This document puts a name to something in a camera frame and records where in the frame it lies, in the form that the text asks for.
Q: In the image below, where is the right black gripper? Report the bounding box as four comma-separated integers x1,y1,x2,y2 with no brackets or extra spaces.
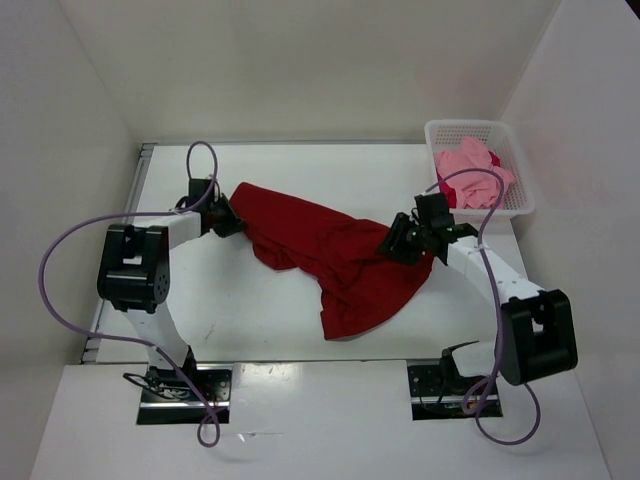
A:
374,211,431,266

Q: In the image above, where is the dark red t shirt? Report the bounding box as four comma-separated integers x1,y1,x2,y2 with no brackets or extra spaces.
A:
231,182,434,341

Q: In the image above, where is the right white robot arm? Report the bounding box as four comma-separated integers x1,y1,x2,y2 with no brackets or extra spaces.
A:
377,213,578,386

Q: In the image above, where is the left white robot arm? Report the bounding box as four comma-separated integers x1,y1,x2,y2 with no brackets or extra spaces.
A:
97,194,246,401

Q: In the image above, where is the crimson t shirt in basket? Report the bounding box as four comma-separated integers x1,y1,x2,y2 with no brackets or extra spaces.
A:
435,151,501,209

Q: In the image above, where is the pink t shirt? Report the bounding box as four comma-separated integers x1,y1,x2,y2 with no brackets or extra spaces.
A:
434,137,515,209

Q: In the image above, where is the white plastic basket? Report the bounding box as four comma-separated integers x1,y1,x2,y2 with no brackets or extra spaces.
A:
424,119,535,219

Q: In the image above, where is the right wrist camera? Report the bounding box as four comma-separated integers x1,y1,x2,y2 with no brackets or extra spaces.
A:
414,193,455,229

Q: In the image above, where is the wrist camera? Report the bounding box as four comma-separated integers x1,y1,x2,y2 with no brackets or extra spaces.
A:
186,177,219,207
414,193,455,229

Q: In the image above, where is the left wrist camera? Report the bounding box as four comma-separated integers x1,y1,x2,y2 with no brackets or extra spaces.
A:
186,177,219,207

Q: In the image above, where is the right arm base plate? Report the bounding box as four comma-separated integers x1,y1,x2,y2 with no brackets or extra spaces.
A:
407,360,481,421

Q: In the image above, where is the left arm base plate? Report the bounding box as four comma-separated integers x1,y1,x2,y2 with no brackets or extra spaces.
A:
124,365,232,426

